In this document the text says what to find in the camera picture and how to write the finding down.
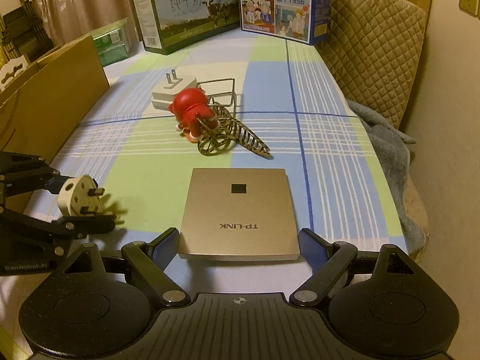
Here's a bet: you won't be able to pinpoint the grey blanket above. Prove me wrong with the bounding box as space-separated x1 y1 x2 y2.
347 100 430 262

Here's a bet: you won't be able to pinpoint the black folding cart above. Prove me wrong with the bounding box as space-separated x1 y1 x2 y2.
1 0 54 62

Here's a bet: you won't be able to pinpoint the blue milk carton box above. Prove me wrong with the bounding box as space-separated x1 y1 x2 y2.
239 0 330 46

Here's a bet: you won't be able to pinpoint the red figurine toy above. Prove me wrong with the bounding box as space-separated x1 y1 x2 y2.
168 87 219 143

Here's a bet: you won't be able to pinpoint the white power adapter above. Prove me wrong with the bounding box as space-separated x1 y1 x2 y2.
151 69 198 111

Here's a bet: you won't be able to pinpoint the white plug adapter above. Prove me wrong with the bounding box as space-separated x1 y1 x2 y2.
57 175 105 217

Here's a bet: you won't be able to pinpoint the green tissue pack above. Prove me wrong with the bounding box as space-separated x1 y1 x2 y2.
91 18 137 67

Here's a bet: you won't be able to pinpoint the open brown cardboard box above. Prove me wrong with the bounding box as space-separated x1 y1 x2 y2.
1 37 110 164

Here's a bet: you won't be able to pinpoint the plaid tablecloth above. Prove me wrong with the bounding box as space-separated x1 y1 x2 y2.
0 25 410 346

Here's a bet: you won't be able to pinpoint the wall socket plate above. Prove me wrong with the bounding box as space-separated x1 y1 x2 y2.
459 0 479 17

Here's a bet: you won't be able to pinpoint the metal wire rack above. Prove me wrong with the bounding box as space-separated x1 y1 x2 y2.
197 78 240 116

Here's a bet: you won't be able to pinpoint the quilted beige chair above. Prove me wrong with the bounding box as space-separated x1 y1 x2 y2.
317 0 427 128

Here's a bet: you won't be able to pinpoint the green white milk carton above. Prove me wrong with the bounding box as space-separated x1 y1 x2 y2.
131 0 240 55

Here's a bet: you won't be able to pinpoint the stacked cardboard boxes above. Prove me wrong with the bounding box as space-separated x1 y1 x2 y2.
0 55 30 92

